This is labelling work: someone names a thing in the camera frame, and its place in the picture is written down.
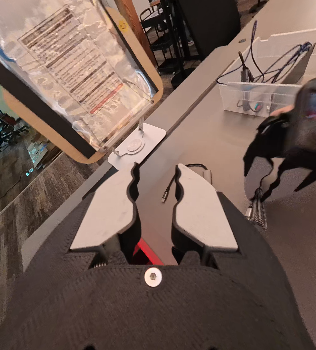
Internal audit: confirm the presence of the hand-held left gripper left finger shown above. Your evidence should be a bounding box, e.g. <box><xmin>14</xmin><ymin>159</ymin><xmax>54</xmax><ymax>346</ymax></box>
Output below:
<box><xmin>70</xmin><ymin>162</ymin><xmax>141</xmax><ymax>251</ymax></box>

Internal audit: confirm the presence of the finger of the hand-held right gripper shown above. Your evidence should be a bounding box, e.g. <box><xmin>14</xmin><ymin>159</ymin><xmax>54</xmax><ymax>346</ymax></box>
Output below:
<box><xmin>262</xmin><ymin>158</ymin><xmax>316</xmax><ymax>201</ymax></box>
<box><xmin>243</xmin><ymin>137</ymin><xmax>287</xmax><ymax>177</ymax></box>

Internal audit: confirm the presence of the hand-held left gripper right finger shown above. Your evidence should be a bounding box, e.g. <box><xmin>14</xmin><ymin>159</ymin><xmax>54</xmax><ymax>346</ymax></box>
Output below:
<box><xmin>171</xmin><ymin>163</ymin><xmax>239</xmax><ymax>252</ymax></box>

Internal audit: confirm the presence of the clear plastic bin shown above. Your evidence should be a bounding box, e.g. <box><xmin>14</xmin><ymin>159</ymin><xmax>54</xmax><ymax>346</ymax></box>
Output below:
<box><xmin>217</xmin><ymin>26</ymin><xmax>316</xmax><ymax>118</ymax></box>

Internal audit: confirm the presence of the red plastic bin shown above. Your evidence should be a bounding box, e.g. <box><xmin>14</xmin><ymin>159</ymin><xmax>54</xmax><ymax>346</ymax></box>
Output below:
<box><xmin>133</xmin><ymin>237</ymin><xmax>164</xmax><ymax>266</ymax></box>

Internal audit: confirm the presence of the black USB-C cable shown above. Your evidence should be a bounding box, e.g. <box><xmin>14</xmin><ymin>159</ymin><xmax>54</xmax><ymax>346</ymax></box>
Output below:
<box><xmin>245</xmin><ymin>164</ymin><xmax>274</xmax><ymax>230</ymax></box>

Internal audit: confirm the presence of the blue braided multi-plug cable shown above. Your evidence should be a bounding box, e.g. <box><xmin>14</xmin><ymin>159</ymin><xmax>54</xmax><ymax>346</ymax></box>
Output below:
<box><xmin>217</xmin><ymin>19</ymin><xmax>313</xmax><ymax>85</ymax></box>

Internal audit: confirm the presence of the white tablet stand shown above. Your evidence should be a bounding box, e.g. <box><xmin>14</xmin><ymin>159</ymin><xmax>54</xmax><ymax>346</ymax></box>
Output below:
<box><xmin>108</xmin><ymin>115</ymin><xmax>166</xmax><ymax>171</ymax></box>

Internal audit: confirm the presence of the black pole stand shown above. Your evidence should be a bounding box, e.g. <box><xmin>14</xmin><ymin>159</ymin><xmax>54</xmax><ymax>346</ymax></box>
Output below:
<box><xmin>161</xmin><ymin>0</ymin><xmax>195</xmax><ymax>89</ymax></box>

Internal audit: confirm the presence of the black utility cart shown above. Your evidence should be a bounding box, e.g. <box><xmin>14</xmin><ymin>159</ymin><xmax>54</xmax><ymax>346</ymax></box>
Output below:
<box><xmin>140</xmin><ymin>8</ymin><xmax>187</xmax><ymax>75</ymax></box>

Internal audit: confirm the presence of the wood-framed instruction board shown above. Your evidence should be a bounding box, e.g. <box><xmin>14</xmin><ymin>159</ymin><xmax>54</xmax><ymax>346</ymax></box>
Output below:
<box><xmin>0</xmin><ymin>0</ymin><xmax>164</xmax><ymax>164</ymax></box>

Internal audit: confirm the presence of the wooden post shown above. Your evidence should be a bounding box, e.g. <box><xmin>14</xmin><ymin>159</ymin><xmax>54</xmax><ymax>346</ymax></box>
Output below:
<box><xmin>114</xmin><ymin>0</ymin><xmax>158</xmax><ymax>67</ymax></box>

